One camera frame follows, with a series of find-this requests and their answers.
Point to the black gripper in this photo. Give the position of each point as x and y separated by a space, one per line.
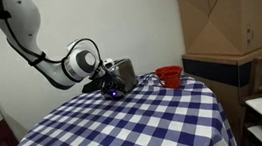
96 84

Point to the stainless steel toaster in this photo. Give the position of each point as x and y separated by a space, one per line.
127 73

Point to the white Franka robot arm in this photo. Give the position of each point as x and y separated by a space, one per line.
24 22

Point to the blue white checkered tablecloth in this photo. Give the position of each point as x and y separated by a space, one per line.
127 127

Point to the red bowl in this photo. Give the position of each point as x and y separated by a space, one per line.
163 69

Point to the cardboard box with dark band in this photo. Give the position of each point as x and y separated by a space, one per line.
223 97

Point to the large tall cardboard box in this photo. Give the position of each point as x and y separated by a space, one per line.
225 21

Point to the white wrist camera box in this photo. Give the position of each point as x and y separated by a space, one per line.
108 63

